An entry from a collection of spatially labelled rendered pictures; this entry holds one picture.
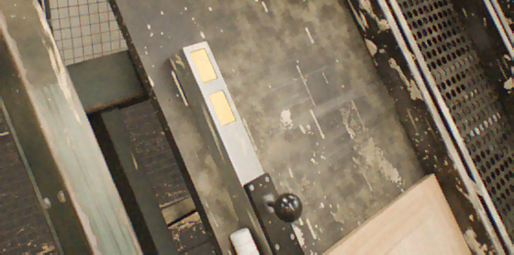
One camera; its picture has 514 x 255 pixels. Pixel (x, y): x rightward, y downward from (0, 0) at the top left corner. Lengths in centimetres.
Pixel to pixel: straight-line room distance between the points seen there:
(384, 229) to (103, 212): 55
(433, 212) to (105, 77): 69
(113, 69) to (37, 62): 17
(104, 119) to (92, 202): 18
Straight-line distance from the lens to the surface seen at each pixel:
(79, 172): 68
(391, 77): 119
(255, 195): 82
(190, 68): 82
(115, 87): 83
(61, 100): 70
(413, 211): 114
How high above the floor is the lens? 193
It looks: 21 degrees down
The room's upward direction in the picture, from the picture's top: 1 degrees counter-clockwise
